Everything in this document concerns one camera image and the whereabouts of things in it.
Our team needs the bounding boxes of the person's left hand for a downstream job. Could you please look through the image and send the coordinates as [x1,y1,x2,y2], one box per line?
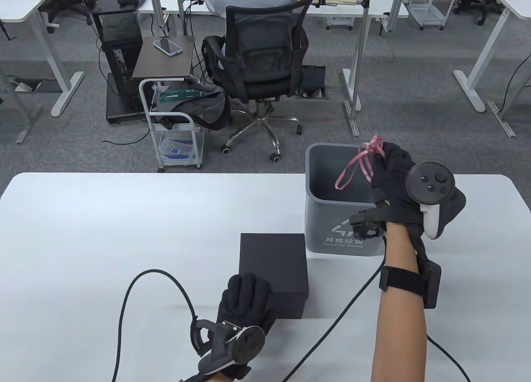
[217,273,276,341]

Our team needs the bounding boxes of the person's right hand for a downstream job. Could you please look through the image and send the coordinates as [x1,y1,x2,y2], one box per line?
[370,141,467,234]

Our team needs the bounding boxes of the pink ribbon bow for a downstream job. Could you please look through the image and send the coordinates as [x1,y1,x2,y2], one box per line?
[334,134,386,190]

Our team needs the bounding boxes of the black gift box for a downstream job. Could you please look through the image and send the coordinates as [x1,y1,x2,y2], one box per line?
[269,297,308,319]

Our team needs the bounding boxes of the black gift box lid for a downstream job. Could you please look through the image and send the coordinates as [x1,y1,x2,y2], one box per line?
[239,233,310,299]

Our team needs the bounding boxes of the person's right forearm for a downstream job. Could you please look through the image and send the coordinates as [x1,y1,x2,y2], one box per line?
[370,221,428,382]

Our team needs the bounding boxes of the black floor outlet box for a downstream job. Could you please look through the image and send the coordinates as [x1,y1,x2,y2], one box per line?
[295,65,331,100]

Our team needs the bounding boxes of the clear plastic box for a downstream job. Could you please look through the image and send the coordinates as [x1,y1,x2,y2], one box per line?
[159,137,200,163]

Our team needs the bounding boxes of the grey floor outlet box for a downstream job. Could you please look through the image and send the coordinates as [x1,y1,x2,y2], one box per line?
[6,79,43,93]

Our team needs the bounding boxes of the black handheld controller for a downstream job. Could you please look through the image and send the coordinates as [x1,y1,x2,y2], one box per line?
[406,161,457,240]
[190,319,266,374]

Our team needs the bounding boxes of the grey plastic waste bin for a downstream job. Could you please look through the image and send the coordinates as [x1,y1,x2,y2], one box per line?
[305,143,414,257]

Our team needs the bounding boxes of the black mesh office chair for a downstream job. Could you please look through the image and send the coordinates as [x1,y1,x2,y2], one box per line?
[202,0,314,163]

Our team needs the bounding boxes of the white rolling cart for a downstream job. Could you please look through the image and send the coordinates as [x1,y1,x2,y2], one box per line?
[139,77,206,172]

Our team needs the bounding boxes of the grey backpack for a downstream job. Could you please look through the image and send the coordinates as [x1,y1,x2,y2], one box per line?
[151,88,232,131]

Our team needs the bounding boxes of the green bottle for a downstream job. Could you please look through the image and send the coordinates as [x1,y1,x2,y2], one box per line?
[159,89,208,102]

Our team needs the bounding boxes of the black computer cart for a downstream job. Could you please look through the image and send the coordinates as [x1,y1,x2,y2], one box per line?
[91,0,156,125]

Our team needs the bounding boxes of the brown side table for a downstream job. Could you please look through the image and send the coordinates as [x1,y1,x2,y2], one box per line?
[132,35,195,80]

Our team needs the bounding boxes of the smartphone with teal case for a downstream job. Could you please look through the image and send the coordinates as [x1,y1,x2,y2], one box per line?
[153,38,183,57]

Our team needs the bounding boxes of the black computer tower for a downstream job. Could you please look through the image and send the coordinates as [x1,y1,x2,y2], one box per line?
[101,14,144,109]

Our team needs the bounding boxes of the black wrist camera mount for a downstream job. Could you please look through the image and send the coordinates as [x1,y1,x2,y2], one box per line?
[348,202,391,240]

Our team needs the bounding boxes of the black wrist strap box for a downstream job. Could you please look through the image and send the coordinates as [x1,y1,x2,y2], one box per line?
[379,260,443,311]

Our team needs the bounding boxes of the aluminium frame post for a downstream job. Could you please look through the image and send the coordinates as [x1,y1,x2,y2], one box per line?
[341,0,373,138]
[149,0,171,37]

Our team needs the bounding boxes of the white wire cart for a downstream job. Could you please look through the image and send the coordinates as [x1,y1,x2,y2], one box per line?
[404,0,460,31]

